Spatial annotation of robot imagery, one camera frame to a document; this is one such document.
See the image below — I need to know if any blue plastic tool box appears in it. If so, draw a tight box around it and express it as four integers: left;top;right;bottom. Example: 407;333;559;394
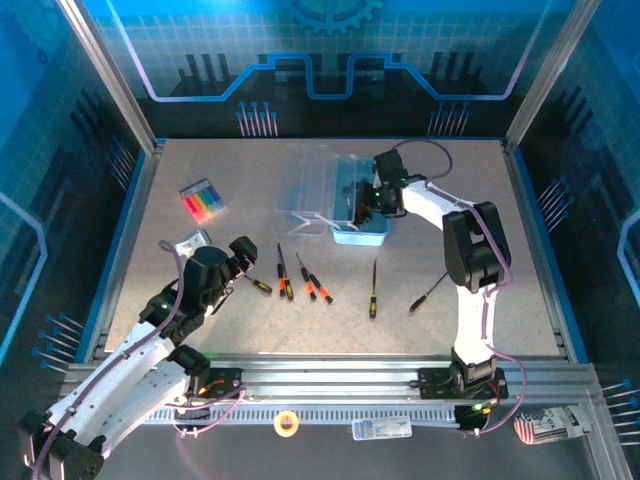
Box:
331;153;392;247

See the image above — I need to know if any yellow black screwdriver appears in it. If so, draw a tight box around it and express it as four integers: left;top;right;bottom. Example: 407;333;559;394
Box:
279;246;295;302
243;272;274;296
369;257;379;320
409;271;450;314

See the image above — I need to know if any orange black precision screwdriver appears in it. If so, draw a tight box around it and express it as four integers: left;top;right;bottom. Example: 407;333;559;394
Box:
295;251;318;302
299;259;335;305
276;242;288;299

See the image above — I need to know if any clear pack of coloured markers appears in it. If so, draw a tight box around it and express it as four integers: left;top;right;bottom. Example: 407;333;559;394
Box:
178;178;228;225

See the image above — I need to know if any small clear plastic case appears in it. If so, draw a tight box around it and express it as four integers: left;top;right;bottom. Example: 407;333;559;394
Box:
174;228;214;257

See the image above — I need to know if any yellow tape roll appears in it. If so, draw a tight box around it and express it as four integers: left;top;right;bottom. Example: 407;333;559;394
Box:
273;411;300;437

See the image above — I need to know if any clear plastic packet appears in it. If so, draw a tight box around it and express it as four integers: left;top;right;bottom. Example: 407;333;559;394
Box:
350;415;414;442

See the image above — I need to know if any small black electronics box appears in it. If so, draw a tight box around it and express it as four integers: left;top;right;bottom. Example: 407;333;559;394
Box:
453;402;494;432

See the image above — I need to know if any striped label card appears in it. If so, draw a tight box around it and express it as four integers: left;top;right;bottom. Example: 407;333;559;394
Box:
513;404;595;446

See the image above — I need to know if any aluminium side rail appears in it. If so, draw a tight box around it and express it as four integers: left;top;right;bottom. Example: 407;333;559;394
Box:
82;142;166;362
501;139;571;361

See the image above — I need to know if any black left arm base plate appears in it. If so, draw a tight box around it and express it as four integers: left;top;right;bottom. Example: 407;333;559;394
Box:
164;367;245;401

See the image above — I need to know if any aluminium front rail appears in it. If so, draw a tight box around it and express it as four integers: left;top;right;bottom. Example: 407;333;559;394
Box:
58;352;604;426

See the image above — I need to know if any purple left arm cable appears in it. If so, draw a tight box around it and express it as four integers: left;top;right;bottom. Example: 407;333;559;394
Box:
27;238;249;474

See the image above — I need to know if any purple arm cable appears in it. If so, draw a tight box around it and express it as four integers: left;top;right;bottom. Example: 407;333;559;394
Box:
388;138;528;437
27;238;249;474

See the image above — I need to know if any slotted grey cable duct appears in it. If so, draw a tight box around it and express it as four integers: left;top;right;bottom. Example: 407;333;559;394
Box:
143;407;461;427

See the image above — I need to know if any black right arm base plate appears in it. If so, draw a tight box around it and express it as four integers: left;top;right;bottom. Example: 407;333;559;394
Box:
417;366;510;401

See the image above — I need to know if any aluminium frame post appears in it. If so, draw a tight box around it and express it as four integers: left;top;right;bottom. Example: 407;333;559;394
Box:
504;0;601;149
57;0;164;154

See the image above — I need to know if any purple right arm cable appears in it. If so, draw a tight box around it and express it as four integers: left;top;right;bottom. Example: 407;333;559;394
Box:
388;138;528;437

